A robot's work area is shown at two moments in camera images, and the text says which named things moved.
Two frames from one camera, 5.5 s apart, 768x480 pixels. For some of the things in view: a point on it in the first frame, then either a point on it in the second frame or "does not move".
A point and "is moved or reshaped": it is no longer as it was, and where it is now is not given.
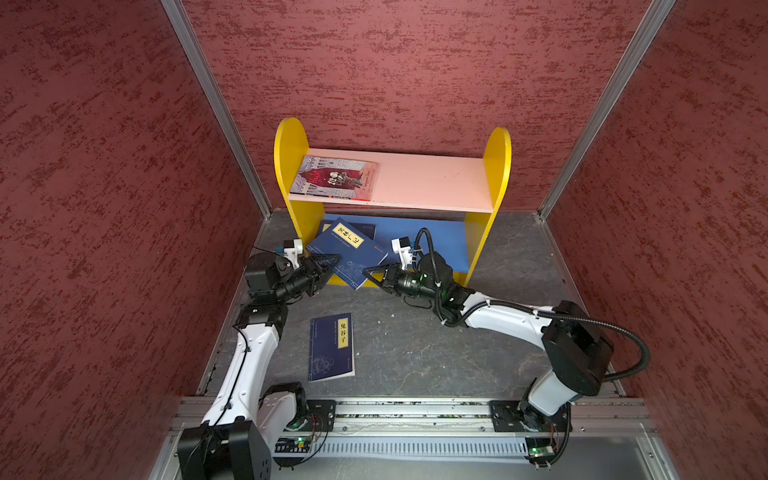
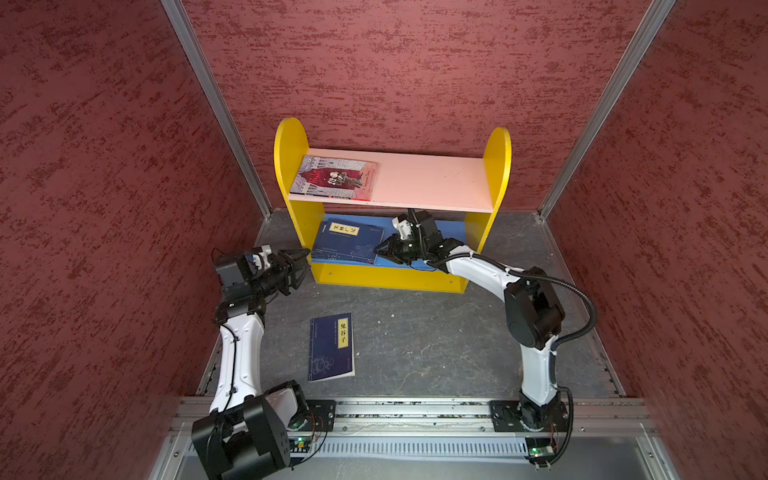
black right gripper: [392, 277] -> [394, 249]
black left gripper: [316, 278] -> [286, 270]
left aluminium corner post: [183, 19] does not move
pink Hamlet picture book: [336, 178] does not move
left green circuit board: [292, 444] does not move
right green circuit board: [540, 450] does not move
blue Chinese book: [357, 252] is moved or reshaped
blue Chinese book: [330, 349] does not move
